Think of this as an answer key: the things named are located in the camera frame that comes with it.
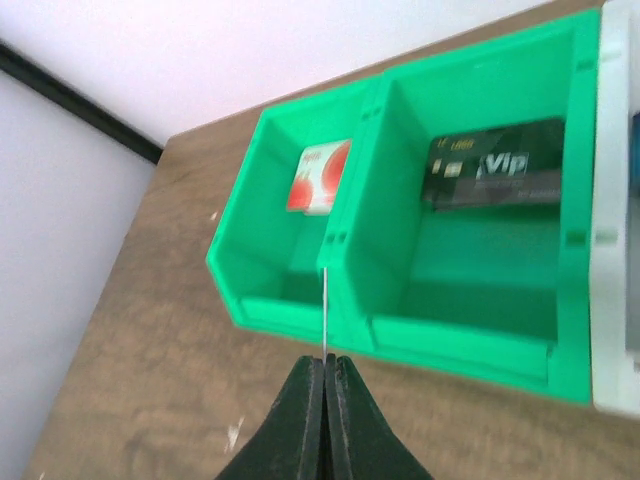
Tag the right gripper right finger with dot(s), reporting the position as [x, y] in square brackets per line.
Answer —
[358, 442]

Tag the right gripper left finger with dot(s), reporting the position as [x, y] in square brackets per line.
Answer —
[287, 445]

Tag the black vip credit card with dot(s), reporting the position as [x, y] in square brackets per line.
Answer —
[325, 314]

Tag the red white card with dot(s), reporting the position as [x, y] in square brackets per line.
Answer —
[317, 178]

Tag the green double bin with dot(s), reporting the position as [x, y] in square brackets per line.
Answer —
[498, 293]

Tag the white bin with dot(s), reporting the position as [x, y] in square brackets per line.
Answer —
[614, 259]

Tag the black aluminium frame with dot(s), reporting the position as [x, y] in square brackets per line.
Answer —
[31, 75]

